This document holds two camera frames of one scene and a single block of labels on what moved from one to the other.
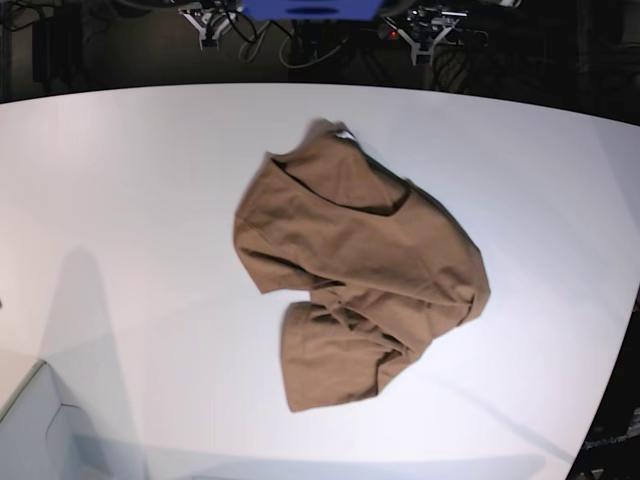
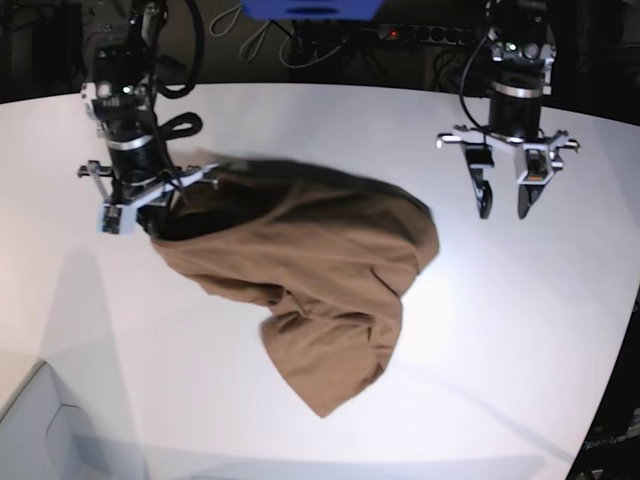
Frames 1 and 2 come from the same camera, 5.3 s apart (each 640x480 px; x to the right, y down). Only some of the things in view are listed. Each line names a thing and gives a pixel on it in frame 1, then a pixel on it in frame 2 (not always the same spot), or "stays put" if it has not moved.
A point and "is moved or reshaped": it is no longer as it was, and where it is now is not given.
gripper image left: [209, 22] → [127, 203]
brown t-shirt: [385, 263] is moved or reshaped
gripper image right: [422, 28] → [479, 145]
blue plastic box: [316, 10] stays put
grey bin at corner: [42, 438] stays put
